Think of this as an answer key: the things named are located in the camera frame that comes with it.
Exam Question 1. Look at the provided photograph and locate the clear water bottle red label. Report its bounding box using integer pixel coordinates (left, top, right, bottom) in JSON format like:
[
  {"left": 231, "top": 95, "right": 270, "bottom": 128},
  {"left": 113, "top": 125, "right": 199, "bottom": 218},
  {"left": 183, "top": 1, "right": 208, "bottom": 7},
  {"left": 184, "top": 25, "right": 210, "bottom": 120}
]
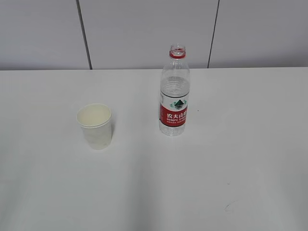
[{"left": 159, "top": 44, "right": 190, "bottom": 137}]

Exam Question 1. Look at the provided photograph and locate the white paper cup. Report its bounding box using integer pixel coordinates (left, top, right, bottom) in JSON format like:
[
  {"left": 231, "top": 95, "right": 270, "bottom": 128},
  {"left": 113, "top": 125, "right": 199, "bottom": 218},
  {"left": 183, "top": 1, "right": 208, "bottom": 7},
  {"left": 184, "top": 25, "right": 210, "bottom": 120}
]
[{"left": 77, "top": 103, "right": 112, "bottom": 150}]

